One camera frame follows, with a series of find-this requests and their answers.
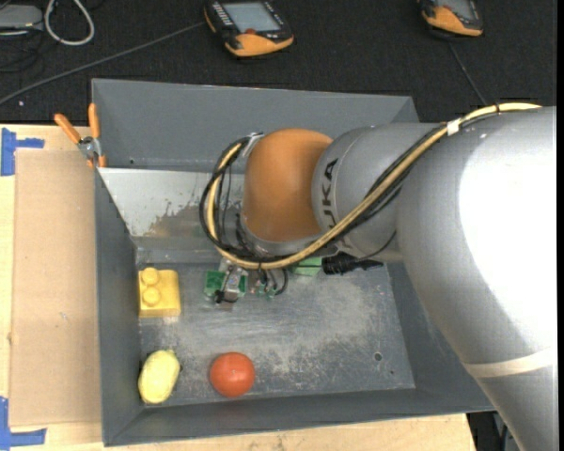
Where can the yellow toy building block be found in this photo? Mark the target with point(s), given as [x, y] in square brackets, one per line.
[162, 299]

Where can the grey metal bin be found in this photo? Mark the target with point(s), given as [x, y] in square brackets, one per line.
[310, 327]

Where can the red toy tomato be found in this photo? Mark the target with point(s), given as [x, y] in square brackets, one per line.
[232, 375]

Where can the yellow toy lemon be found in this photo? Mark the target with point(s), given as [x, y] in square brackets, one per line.
[159, 376]

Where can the brown cardboard board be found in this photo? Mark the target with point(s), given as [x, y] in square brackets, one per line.
[51, 275]

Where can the black cylinder on white bracket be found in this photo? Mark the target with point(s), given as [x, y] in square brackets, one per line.
[343, 264]

